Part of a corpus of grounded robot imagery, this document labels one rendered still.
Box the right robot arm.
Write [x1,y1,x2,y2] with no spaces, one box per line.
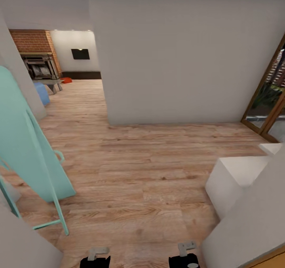
[169,241,200,268]

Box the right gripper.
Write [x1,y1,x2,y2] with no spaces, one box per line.
[169,253,197,268]

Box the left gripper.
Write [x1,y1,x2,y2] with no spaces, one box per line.
[80,256,110,268]

